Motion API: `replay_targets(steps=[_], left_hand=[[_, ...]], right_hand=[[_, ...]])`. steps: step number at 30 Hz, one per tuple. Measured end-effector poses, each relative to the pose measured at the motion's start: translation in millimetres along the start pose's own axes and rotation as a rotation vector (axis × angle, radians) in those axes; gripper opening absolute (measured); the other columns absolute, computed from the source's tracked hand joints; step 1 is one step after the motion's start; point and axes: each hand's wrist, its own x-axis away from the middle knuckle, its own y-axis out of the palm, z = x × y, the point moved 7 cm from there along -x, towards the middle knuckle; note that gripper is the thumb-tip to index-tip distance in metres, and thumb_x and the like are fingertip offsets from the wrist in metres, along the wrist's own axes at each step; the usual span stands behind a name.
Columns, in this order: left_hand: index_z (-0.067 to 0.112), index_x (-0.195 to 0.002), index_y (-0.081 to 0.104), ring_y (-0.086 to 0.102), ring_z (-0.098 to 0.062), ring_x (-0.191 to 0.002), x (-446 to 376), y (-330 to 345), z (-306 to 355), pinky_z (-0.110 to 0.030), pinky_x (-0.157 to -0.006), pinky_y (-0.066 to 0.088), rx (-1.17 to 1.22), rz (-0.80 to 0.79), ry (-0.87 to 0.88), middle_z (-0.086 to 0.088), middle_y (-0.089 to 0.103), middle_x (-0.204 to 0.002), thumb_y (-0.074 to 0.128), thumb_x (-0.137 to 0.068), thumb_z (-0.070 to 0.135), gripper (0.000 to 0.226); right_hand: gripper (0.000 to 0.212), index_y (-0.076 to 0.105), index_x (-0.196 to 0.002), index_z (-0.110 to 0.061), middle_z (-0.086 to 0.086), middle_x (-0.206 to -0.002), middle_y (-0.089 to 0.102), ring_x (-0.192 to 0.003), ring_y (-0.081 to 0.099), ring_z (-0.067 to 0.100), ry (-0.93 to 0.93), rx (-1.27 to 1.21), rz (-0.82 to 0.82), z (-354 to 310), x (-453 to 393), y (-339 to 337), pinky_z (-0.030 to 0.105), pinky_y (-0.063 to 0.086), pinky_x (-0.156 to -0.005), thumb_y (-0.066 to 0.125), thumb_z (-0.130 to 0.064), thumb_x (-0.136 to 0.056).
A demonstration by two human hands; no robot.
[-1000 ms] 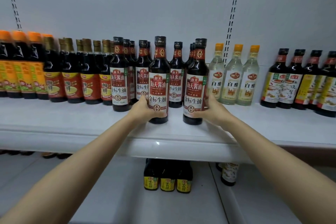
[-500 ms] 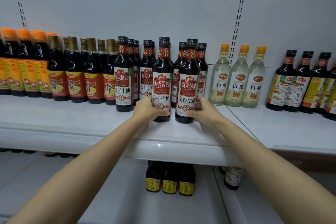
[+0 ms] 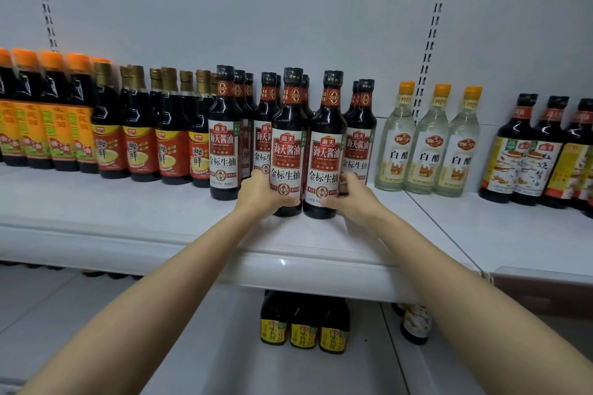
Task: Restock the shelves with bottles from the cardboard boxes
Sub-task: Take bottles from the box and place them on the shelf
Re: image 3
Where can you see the group of white-labelled soy bottles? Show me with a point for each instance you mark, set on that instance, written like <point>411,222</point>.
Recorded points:
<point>224,144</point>

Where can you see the person's left thumb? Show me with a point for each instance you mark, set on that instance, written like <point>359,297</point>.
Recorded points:
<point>286,202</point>

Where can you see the person's right forearm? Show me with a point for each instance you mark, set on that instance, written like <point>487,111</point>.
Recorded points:
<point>463,297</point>

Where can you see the white slotted shelf upright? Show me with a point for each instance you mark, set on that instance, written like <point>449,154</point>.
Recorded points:
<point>44,1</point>
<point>430,47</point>

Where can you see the person's left forearm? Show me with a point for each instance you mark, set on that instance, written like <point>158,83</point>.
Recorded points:
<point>153,297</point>

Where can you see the dark vinegar bottle, yellow label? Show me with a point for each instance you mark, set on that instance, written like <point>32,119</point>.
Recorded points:
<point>587,191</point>
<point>570,168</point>

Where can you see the small dark bottle, yellow label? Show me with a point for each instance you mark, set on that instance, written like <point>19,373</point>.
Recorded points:
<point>304,330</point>
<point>274,323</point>
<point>334,332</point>

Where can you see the dark vinegar bottle, yellow-white label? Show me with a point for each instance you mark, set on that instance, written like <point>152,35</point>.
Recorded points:
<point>505,163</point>

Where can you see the row of dark bottle tops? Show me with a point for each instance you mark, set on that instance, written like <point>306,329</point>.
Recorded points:
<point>92,273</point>

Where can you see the dark soy sauce bottle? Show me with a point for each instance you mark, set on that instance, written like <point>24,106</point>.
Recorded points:
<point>289,131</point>
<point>326,135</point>

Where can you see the person's right thumb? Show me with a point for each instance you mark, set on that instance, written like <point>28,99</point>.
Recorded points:
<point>332,202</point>

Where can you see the person's left hand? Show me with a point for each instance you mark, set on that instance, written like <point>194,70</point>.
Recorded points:
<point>259,195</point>

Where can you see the dark bottle with pale label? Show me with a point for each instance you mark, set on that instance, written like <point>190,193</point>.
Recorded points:
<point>417,323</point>

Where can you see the orange-capped yellow-label sauce bottle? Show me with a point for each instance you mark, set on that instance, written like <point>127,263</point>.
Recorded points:
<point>5,121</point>
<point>58,131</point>
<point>101,59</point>
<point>82,131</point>
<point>30,126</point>

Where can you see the clear white vinegar bottle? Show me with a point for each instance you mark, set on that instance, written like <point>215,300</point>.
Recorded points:
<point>394,149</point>
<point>458,158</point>
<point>426,154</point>

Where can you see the row of gold-capped sauce bottles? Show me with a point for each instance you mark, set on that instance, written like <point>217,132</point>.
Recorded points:
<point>141,140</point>

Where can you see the wide white shelf board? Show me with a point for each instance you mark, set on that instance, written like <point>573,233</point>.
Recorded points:
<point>139,214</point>

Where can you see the white lower shelf board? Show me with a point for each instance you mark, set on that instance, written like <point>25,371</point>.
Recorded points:
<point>217,353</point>

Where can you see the narrow white shelf board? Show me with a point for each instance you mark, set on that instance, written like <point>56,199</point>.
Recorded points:
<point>509,232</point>

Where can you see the person's right hand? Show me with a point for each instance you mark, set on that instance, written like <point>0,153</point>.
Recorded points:
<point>361,205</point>

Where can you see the dark vinegar bottle, white label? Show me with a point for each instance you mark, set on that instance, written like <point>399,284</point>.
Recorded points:
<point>539,168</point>

